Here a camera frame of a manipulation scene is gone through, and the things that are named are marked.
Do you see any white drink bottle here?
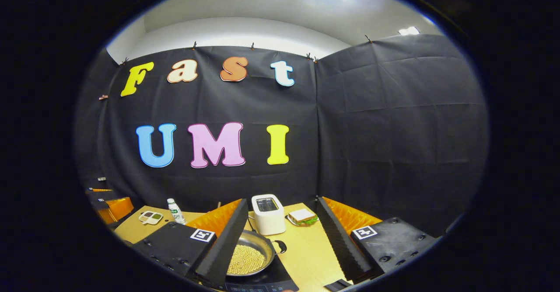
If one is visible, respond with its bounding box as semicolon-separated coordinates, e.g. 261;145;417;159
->
167;198;186;225

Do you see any toy sandwich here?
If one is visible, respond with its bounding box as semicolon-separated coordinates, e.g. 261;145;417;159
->
287;209;319;226

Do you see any white divided bean dish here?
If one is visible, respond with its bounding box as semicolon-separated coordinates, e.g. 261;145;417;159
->
139;211;163;225

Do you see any white toaster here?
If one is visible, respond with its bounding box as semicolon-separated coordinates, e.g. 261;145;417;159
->
251;194;287;236

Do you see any steel pot with yellow beans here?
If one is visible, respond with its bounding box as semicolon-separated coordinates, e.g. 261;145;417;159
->
227;230;287;277

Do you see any black backdrop cloth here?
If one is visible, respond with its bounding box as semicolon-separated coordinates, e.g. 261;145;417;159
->
74;34;489;240

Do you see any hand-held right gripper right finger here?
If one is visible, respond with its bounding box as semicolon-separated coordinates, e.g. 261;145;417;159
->
316;197;438;285

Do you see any black induction cooktop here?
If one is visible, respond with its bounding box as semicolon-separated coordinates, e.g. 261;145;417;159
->
217;255;300;292

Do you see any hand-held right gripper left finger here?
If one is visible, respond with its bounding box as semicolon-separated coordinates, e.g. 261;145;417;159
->
131;198;249;287

